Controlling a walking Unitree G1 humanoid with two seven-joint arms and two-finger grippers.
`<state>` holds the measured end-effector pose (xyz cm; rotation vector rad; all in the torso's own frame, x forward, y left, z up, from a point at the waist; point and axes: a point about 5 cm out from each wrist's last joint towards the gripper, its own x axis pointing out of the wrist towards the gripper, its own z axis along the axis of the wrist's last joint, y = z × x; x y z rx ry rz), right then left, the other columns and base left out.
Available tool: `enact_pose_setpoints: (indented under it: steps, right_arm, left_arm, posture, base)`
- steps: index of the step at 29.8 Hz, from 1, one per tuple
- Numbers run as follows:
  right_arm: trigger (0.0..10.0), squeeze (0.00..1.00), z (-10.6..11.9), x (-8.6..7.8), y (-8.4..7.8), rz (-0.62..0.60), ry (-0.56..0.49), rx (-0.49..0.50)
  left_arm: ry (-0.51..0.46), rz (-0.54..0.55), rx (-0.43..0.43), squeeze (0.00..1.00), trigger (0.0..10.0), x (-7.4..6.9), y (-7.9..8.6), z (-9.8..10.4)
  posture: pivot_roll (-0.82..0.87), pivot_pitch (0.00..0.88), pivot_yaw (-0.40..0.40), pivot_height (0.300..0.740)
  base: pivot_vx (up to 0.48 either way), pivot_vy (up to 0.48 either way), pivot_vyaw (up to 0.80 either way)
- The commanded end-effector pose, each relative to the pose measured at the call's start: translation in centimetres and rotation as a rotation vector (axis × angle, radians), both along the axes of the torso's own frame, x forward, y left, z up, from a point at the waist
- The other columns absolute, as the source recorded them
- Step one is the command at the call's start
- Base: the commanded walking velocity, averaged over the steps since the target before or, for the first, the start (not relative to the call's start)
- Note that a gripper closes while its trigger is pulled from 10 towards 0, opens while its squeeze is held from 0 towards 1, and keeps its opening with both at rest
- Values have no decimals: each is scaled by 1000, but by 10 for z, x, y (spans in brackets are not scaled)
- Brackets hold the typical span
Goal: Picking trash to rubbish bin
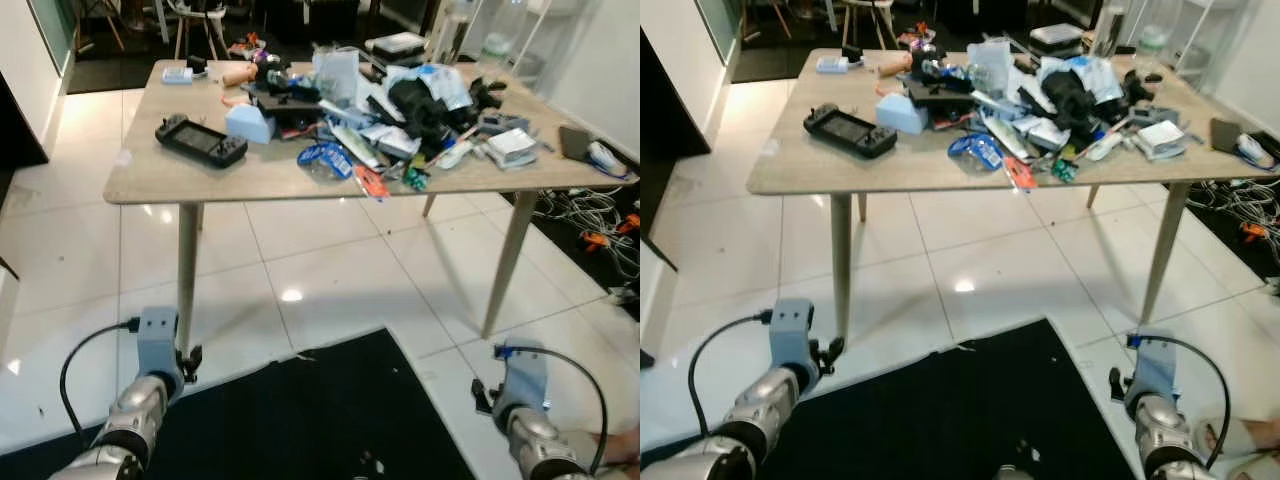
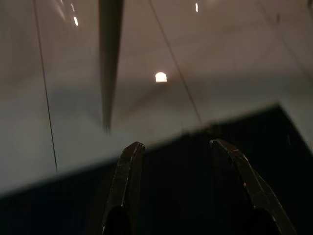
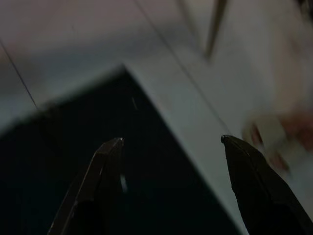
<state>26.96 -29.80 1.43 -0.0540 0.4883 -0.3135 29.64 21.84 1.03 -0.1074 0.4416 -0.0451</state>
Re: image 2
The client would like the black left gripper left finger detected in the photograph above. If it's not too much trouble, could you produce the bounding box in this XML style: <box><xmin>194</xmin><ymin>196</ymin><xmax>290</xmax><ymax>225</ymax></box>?
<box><xmin>102</xmin><ymin>141</ymin><xmax>145</xmax><ymax>235</ymax></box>

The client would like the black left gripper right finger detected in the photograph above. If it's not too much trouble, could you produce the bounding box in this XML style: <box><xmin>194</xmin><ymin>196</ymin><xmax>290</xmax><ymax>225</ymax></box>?
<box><xmin>209</xmin><ymin>139</ymin><xmax>298</xmax><ymax>235</ymax></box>

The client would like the dark floor mat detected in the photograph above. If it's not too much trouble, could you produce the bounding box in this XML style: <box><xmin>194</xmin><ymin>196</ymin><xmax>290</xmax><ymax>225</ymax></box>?
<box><xmin>0</xmin><ymin>103</ymin><xmax>313</xmax><ymax>235</ymax></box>

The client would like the dark upright pole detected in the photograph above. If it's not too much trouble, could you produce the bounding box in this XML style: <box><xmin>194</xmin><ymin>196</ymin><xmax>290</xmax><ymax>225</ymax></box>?
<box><xmin>98</xmin><ymin>0</ymin><xmax>125</xmax><ymax>135</ymax></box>

